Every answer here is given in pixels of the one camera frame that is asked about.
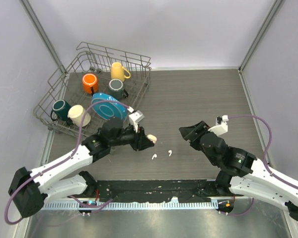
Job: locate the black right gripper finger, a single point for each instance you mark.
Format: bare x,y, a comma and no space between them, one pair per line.
196,128
191,139

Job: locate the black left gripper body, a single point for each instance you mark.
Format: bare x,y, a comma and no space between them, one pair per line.
132,137

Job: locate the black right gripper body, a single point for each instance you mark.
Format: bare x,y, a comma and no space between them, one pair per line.
195,139

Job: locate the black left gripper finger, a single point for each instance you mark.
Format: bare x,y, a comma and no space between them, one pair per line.
145,144
142,134

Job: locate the beige earbud charging case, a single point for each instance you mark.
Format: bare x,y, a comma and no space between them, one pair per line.
152,138

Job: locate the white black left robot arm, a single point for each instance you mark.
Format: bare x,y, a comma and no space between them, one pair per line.
31,189

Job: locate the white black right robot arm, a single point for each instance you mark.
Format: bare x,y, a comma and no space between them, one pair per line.
242,173

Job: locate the blue plate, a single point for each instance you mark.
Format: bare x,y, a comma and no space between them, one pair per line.
108,107

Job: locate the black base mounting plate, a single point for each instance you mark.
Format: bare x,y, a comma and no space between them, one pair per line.
157,191

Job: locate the grey mug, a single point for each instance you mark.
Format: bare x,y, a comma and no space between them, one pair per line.
117,90

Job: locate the cream ribbed mug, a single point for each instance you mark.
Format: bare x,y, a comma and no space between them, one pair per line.
76,113

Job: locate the yellow mug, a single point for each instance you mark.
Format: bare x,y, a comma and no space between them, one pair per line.
118,71

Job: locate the orange mug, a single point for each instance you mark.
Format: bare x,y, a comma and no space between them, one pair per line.
90,83

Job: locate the dark green mug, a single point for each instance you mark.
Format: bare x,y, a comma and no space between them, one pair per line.
60,110

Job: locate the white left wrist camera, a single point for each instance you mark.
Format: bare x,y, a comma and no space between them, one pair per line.
134,119

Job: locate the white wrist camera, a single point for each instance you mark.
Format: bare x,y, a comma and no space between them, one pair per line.
221,126
134,119

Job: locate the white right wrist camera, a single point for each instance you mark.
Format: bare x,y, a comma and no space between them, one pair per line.
221,126

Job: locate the grey wire dish rack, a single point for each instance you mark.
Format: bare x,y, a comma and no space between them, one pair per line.
66,84

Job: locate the white slotted cable duct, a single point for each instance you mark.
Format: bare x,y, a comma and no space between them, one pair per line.
172,205

